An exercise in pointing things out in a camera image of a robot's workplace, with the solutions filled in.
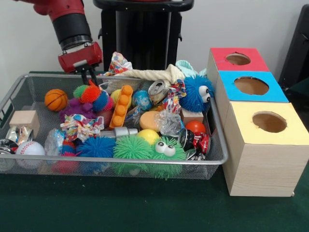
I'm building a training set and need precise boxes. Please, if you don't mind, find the shallow clear mesh bin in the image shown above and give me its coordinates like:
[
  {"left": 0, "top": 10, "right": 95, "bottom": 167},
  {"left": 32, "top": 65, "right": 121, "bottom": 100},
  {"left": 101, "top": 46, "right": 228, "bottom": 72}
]
[{"left": 0, "top": 73, "right": 228, "bottom": 180}]

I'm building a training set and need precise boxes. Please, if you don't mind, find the long orange toy block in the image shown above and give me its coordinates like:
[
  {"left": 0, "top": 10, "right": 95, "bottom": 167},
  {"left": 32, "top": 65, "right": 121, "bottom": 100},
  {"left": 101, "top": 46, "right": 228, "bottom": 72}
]
[{"left": 109, "top": 85, "right": 134, "bottom": 129}]

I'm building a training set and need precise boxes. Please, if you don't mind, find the blue spiky ball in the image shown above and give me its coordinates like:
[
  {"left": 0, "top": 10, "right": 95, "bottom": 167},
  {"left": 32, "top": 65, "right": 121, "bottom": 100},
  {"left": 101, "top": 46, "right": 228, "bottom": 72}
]
[
  {"left": 77, "top": 135, "right": 116, "bottom": 159},
  {"left": 179, "top": 74, "right": 215, "bottom": 113}
]

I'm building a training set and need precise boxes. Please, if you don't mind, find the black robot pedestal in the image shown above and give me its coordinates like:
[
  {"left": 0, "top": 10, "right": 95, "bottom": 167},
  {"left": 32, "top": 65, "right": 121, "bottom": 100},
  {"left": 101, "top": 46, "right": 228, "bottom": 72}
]
[{"left": 93, "top": 0, "right": 195, "bottom": 73}]

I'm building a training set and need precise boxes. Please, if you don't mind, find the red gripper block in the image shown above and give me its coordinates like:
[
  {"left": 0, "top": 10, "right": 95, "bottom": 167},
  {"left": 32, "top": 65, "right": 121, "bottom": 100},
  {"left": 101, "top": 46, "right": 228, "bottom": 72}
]
[{"left": 58, "top": 42, "right": 104, "bottom": 87}]

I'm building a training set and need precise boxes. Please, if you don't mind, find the green furry googly-eyed toy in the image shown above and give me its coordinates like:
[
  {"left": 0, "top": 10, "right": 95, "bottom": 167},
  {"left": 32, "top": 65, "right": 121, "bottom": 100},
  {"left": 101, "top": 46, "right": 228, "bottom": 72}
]
[{"left": 147, "top": 137, "right": 186, "bottom": 180}]

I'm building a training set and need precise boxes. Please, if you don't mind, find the blue globe ball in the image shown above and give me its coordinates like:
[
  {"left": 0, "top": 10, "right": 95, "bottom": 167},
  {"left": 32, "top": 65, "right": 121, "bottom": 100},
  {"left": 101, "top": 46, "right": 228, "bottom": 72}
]
[{"left": 132, "top": 90, "right": 153, "bottom": 111}]

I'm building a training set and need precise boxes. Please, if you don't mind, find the mint green muslin cloth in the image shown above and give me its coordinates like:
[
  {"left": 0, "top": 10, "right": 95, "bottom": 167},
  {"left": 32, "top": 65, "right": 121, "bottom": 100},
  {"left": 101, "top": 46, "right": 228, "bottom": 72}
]
[{"left": 174, "top": 59, "right": 207, "bottom": 81}]

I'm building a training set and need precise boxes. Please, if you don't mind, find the dark green table cloth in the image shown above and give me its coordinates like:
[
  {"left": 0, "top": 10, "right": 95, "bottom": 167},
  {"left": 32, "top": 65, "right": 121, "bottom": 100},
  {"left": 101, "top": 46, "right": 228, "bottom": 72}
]
[{"left": 0, "top": 72, "right": 309, "bottom": 232}]

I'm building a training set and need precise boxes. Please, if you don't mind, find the wooden box with three holes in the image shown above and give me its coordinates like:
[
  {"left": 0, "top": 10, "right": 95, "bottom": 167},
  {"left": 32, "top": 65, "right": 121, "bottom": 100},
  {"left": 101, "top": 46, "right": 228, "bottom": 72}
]
[{"left": 206, "top": 47, "right": 309, "bottom": 197}]

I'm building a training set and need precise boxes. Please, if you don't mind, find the crushed red soda can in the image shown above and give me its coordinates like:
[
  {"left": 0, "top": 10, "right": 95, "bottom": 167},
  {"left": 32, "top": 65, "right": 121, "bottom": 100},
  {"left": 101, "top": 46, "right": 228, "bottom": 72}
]
[{"left": 178, "top": 128, "right": 211, "bottom": 154}]

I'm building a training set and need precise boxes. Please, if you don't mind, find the green spiky ball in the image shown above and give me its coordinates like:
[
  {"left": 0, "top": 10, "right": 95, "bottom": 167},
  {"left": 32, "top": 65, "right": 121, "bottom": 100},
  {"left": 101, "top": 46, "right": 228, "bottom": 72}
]
[{"left": 112, "top": 134, "right": 154, "bottom": 161}]

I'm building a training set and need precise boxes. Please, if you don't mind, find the small orange basketball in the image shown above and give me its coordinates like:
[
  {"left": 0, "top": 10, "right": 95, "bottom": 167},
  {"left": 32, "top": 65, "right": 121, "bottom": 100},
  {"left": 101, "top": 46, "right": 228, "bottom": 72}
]
[{"left": 44, "top": 89, "right": 69, "bottom": 112}]

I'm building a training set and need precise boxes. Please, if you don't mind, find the pale wooden block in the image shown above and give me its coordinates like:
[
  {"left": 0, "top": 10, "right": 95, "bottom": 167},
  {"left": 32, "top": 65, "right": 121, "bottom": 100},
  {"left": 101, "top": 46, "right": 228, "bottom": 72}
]
[{"left": 9, "top": 110, "right": 40, "bottom": 139}]

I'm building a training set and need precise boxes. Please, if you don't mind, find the cream yellow muslin cloth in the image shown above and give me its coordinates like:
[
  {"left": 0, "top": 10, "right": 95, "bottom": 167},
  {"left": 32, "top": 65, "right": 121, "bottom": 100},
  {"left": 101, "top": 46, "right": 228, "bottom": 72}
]
[{"left": 115, "top": 65, "right": 185, "bottom": 85}]

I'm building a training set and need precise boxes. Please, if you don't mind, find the silver drink can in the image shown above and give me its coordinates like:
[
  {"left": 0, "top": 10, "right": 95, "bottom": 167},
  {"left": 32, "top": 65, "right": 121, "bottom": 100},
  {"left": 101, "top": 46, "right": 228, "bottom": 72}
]
[{"left": 148, "top": 80, "right": 170, "bottom": 105}]

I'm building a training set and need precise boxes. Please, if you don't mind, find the black upright panel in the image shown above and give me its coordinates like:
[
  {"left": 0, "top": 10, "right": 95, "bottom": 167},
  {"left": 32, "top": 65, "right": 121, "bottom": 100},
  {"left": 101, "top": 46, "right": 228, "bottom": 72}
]
[{"left": 279, "top": 5, "right": 309, "bottom": 91}]

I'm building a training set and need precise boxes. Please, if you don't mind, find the purple plush toy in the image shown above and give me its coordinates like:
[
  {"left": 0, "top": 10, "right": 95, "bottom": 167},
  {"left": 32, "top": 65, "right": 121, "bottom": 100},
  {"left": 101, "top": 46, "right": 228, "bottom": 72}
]
[{"left": 59, "top": 98, "right": 99, "bottom": 122}]

